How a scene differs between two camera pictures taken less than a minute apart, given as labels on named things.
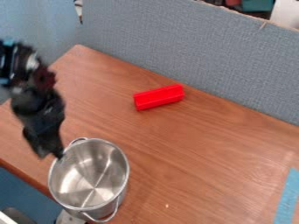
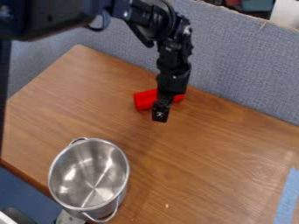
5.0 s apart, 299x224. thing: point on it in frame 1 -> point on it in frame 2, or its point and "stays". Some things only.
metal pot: x=89 y=178 stays
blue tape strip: x=290 y=196 stays
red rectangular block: x=160 y=96 stays
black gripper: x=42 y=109 -> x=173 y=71
